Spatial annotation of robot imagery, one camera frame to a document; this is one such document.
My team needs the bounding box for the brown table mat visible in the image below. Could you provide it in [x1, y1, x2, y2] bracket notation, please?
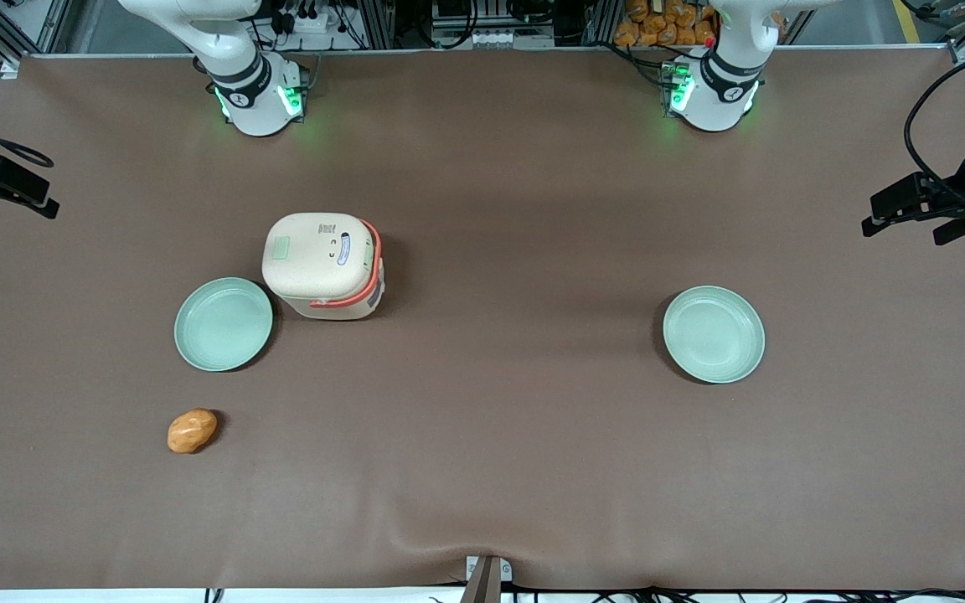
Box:
[0, 46, 965, 592]

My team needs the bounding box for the pale green round plate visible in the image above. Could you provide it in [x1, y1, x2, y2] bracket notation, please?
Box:
[174, 277, 275, 373]
[663, 286, 766, 384]

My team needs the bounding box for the white power strip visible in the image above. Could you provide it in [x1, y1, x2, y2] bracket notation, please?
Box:
[292, 7, 343, 36]

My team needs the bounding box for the metal bracket with camera post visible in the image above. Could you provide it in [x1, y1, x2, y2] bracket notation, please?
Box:
[459, 554, 513, 603]

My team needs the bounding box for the bag of orange bread rolls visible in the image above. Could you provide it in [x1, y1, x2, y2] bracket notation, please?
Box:
[613, 0, 720, 48]

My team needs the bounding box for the orange-brown bread roll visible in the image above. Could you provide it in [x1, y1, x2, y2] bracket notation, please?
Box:
[167, 408, 219, 455]

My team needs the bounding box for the white multi-socket strip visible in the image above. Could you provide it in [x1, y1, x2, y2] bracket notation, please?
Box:
[431, 27, 555, 51]

